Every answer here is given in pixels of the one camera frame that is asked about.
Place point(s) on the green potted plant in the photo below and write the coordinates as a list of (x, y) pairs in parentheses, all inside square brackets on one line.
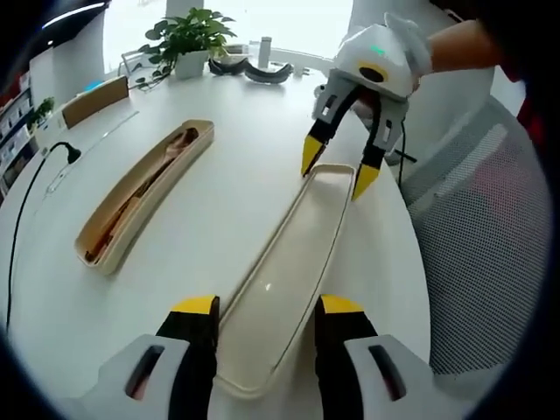
[(192, 39)]

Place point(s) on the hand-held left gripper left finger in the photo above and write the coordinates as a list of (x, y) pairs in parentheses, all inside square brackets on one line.
[(192, 350)]

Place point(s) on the wooden chopstick utensil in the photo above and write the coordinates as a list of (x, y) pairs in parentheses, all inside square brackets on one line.
[(101, 242), (133, 199)]

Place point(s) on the brown cardboard box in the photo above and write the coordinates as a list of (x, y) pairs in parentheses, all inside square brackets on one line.
[(94, 100)]

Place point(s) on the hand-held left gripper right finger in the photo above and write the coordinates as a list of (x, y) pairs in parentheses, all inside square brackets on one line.
[(341, 350)]

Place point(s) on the storage shelf with white boxes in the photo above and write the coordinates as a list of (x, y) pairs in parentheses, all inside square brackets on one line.
[(13, 135)]

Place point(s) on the small green plant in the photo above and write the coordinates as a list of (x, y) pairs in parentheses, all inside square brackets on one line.
[(41, 111)]

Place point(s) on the beige cutlery case lid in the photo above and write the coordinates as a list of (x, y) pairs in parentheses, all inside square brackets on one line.
[(289, 271)]

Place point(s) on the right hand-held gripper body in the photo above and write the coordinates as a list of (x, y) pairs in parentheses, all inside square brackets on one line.
[(376, 57)]

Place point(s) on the person's right hand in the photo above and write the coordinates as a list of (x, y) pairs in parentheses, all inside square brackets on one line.
[(415, 44)]

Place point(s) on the grey mesh office chair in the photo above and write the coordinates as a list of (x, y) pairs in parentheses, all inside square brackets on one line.
[(472, 227)]

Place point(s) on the black grey headset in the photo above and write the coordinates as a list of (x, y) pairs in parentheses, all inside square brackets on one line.
[(227, 65), (268, 74)]

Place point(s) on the beige cutlery case base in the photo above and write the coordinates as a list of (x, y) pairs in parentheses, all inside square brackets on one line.
[(179, 175)]

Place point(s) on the wooden spoon utensil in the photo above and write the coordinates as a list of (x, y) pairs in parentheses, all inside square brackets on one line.
[(186, 136)]

